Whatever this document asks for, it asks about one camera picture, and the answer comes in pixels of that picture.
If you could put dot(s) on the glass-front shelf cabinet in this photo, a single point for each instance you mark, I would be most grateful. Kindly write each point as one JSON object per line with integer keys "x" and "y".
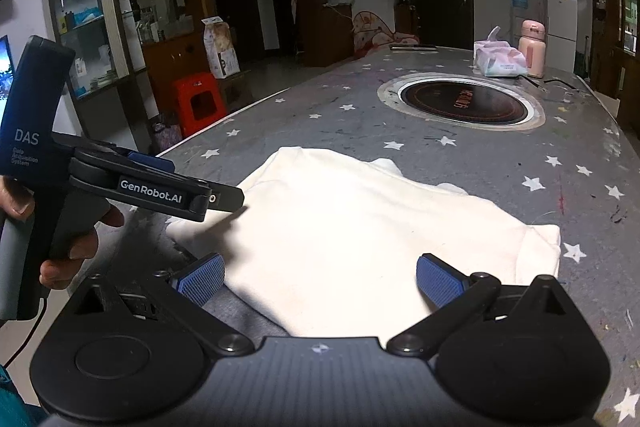
{"x": 165, "y": 57}

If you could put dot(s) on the printed paper bag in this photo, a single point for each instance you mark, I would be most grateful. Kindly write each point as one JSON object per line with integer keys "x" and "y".
{"x": 220, "y": 49}

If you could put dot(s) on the red plastic stool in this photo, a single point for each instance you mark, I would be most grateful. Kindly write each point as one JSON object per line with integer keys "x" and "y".
{"x": 192, "y": 87}

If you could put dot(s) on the cream shirt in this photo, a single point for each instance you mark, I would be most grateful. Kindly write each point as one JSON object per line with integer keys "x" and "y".
{"x": 350, "y": 227}

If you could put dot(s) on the wooden display cabinet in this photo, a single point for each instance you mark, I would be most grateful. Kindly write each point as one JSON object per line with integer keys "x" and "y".
{"x": 605, "y": 57}

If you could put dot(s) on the pink thermos bottle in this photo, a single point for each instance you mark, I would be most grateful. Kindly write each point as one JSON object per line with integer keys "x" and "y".
{"x": 531, "y": 52}

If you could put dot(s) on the white refrigerator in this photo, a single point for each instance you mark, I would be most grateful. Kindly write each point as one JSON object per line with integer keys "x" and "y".
{"x": 560, "y": 17}

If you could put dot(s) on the person's left hand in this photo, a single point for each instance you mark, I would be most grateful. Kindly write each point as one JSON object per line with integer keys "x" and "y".
{"x": 75, "y": 252}

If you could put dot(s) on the person's teal clothing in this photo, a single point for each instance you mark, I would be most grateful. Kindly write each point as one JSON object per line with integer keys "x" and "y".
{"x": 10, "y": 397}

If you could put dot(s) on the wall screen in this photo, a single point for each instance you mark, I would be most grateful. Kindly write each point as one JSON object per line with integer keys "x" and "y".
{"x": 5, "y": 67}

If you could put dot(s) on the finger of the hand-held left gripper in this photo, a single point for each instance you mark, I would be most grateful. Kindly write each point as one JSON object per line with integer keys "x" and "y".
{"x": 227, "y": 198}
{"x": 150, "y": 162}

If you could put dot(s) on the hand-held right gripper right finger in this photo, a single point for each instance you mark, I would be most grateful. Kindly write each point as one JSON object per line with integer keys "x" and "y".
{"x": 440, "y": 282}

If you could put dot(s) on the round black induction cooktop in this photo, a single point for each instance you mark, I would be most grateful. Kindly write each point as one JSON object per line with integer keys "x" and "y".
{"x": 465, "y": 102}

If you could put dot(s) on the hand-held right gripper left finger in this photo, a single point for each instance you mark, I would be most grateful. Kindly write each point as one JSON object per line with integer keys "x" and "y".
{"x": 202, "y": 279}

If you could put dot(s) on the dark slim phone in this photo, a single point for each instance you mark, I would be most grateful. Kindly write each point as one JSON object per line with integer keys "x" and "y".
{"x": 415, "y": 48}

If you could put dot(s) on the pink patterned fabric item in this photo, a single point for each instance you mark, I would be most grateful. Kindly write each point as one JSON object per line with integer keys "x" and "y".
{"x": 372, "y": 29}

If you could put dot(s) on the soft tissue pack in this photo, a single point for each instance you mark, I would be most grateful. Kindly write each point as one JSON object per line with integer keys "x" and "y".
{"x": 500, "y": 62}

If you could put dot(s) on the dark plastic bag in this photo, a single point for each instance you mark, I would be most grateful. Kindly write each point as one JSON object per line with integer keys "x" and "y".
{"x": 165, "y": 134}

